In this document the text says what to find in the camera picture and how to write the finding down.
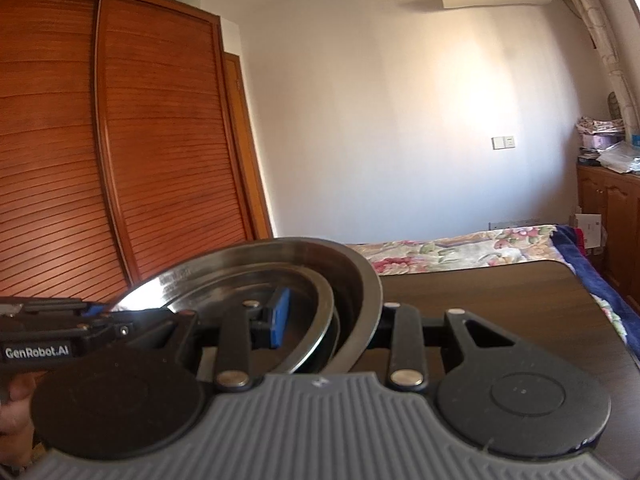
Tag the brown woven fan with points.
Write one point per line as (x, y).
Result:
(614, 105)

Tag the person's left hand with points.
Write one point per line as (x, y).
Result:
(17, 420)

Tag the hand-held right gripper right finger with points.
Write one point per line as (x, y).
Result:
(405, 330)

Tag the floral blanket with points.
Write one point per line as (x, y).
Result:
(450, 252)

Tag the large steel bowl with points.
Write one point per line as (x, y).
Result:
(350, 280)

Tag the blue boxes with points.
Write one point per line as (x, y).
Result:
(635, 139)

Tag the wooden door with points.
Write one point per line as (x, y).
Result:
(245, 150)

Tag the white wall switch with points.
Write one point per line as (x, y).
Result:
(503, 142)

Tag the wooden louvered wardrobe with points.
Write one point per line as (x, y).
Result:
(100, 135)

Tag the blue blanket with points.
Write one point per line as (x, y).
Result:
(595, 275)

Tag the wall power strip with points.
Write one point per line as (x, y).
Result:
(515, 224)

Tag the wooden cabinet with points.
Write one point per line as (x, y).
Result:
(610, 210)

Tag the small steel bowl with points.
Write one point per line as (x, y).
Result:
(225, 285)

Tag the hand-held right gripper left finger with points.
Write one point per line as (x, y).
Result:
(281, 317)

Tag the patterned curtain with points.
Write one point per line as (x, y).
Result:
(605, 35)

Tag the dark book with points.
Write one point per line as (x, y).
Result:
(587, 160)

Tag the clear plastic bag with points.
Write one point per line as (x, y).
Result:
(620, 157)

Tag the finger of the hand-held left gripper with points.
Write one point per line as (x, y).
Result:
(92, 310)
(125, 329)

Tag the medium steel bowl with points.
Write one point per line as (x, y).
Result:
(339, 327)

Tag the stack of newspapers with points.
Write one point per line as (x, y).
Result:
(600, 126)

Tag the purple box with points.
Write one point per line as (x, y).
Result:
(600, 141)

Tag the white paper bag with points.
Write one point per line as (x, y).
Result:
(589, 230)

